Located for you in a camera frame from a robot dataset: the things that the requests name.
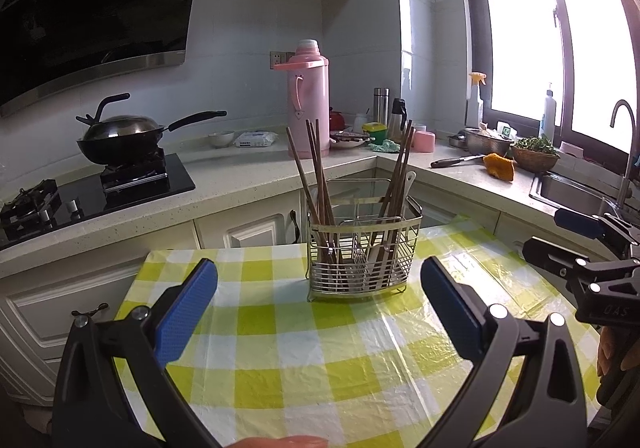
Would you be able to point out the red pot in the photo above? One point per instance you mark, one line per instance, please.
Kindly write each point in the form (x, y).
(337, 121)

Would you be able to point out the steel vacuum bottle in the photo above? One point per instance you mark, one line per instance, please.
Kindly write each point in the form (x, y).
(381, 108)

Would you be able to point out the orange cloth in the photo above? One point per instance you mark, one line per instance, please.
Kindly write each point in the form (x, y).
(500, 168)

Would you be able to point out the person's left hand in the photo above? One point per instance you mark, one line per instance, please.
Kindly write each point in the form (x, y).
(280, 443)

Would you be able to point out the large steel basin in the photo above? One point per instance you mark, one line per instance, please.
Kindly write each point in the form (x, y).
(487, 146)

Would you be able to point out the white detergent bottle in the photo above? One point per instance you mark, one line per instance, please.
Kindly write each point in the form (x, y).
(548, 118)

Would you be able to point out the white green carton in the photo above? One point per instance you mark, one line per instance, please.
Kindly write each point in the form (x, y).
(509, 131)

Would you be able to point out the steel faucet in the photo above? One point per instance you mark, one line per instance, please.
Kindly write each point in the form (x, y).
(624, 178)

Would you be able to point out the small steel bowl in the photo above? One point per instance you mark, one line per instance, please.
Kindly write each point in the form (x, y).
(456, 142)

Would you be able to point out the window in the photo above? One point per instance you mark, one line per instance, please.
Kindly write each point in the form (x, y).
(515, 18)

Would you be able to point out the set of wooden chopsticks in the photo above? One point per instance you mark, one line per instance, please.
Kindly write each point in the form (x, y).
(320, 188)

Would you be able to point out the person's right hand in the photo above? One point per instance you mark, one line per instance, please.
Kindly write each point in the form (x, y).
(609, 353)

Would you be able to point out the white jar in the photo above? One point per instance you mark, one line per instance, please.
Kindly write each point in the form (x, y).
(360, 121)

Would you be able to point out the white plastic box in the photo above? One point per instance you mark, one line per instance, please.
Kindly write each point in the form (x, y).
(572, 150)

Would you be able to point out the pink thermos jug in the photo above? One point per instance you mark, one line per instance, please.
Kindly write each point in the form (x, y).
(310, 93)

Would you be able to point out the black glass gas stove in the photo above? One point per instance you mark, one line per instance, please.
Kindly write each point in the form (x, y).
(150, 183)

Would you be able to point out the spray bottle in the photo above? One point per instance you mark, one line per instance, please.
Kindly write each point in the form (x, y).
(475, 106)

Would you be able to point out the wall socket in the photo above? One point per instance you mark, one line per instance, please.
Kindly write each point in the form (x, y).
(277, 59)

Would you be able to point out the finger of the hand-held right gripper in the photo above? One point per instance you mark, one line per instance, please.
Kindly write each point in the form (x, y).
(550, 253)
(580, 223)

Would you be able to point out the wicker basket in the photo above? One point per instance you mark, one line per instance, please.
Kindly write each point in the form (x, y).
(535, 163)

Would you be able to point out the steel sink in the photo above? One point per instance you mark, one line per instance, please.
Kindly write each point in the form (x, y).
(565, 188)

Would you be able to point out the green dish cloth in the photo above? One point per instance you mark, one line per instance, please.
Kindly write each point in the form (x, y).
(384, 147)

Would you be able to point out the white base cabinets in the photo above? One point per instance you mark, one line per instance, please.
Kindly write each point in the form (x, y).
(60, 288)

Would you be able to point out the steel wok lid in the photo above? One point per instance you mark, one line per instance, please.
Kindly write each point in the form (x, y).
(120, 126)

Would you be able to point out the yellow checked tablecloth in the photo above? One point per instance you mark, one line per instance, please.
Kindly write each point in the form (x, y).
(280, 328)

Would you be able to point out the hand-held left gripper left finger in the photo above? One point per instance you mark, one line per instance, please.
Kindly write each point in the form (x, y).
(187, 313)

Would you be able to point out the yellow green container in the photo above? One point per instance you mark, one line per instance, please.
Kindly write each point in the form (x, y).
(374, 133)

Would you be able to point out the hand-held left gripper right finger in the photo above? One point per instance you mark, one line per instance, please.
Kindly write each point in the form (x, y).
(450, 313)

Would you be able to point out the wet wipes pack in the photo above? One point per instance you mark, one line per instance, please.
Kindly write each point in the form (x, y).
(255, 139)

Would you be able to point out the black lidded carafe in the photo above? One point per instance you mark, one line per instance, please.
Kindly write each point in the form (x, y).
(397, 121)

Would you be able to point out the black wok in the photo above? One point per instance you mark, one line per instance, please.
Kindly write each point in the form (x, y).
(115, 151)

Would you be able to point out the pink cup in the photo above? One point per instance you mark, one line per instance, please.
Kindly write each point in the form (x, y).
(423, 142)

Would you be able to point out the leafy greens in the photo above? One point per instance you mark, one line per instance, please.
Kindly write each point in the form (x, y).
(535, 144)

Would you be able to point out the small white bowl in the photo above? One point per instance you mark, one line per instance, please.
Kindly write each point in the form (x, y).
(221, 139)

